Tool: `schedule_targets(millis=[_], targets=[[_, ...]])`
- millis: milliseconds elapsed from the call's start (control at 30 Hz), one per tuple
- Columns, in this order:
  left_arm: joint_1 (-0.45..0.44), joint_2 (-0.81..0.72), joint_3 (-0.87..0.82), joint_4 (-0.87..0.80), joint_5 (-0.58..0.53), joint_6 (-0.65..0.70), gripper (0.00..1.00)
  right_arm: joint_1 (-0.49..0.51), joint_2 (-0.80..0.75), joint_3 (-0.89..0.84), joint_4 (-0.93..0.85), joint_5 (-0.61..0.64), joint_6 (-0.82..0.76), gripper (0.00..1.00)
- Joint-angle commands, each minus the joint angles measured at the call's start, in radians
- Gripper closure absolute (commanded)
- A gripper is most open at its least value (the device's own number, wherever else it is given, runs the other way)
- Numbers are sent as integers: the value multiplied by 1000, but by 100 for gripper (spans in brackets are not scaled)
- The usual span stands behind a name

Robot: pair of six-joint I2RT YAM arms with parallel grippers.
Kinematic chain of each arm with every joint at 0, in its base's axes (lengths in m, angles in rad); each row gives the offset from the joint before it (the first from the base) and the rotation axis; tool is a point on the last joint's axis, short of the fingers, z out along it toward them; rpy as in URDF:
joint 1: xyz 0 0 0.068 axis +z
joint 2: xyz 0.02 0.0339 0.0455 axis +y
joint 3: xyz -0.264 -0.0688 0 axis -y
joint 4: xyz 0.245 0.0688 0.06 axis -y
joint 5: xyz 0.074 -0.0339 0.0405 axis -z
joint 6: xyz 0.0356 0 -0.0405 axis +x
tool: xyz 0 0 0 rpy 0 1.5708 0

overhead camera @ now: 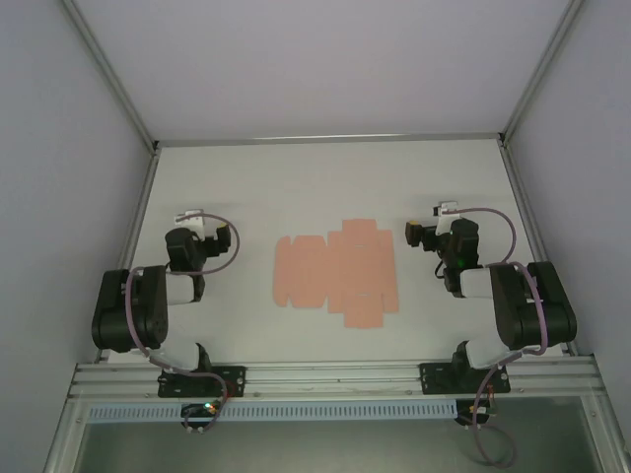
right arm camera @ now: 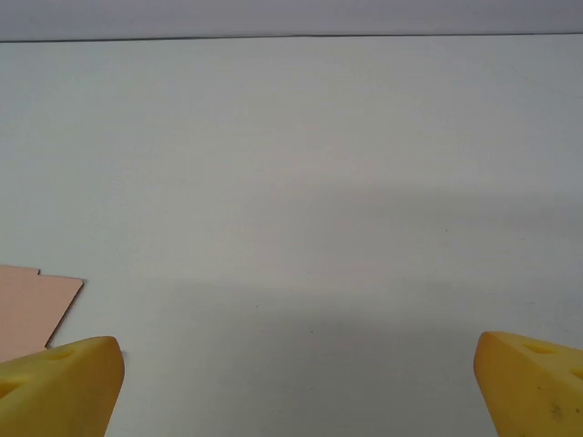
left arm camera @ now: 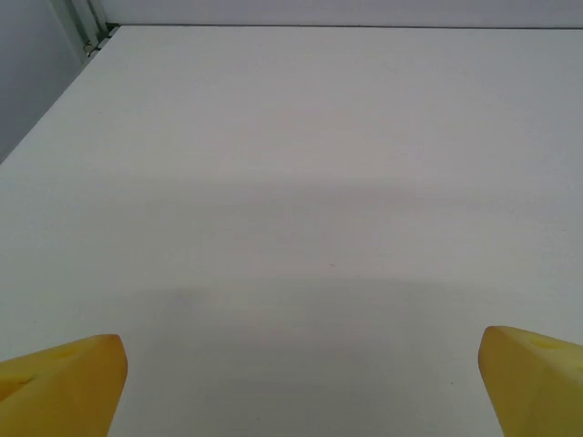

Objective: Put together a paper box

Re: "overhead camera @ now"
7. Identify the pink cardboard box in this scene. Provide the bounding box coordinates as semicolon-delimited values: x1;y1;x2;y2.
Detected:
272;218;400;330

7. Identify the circuit board with lit LEDs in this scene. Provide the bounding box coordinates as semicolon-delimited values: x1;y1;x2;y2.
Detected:
179;401;222;421

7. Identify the grey metal panel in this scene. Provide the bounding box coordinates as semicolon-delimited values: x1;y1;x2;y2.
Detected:
73;396;605;473

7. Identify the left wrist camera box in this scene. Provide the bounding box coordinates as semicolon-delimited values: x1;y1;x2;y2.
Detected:
175;210;207;232

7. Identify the aluminium table side rail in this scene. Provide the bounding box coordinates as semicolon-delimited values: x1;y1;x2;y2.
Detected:
96;145;162;366
497;142;581;357

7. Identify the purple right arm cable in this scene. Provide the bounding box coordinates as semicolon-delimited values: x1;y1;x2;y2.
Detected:
456;206;551;467

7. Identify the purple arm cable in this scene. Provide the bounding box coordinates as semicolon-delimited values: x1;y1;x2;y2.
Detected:
125;211;242;435
456;206;551;467

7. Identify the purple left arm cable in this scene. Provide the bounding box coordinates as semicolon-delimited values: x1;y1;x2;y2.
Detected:
125;211;242;435

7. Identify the aluminium frame crossbar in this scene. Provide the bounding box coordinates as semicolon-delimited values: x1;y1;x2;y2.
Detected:
155;130;504;149

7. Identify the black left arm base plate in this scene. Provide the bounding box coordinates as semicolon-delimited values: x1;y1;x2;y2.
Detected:
157;365;247;399

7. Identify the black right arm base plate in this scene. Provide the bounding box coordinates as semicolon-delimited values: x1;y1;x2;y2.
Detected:
418;362;509;396

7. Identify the long aluminium mounting rail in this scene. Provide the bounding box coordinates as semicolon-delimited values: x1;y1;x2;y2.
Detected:
68;357;606;401

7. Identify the circuit board with orange wires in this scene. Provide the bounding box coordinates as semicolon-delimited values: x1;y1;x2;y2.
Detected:
456;399;499;428

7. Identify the aluminium frame post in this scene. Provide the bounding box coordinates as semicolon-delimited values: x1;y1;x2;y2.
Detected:
496;0;589;147
61;0;160;152

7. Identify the slotted light blue cable duct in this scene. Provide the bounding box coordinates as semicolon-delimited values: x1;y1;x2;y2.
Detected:
86;399;457;424

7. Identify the aluminium frame leg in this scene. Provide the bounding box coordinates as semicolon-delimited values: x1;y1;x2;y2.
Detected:
42;397;93;473
580;393;630;473

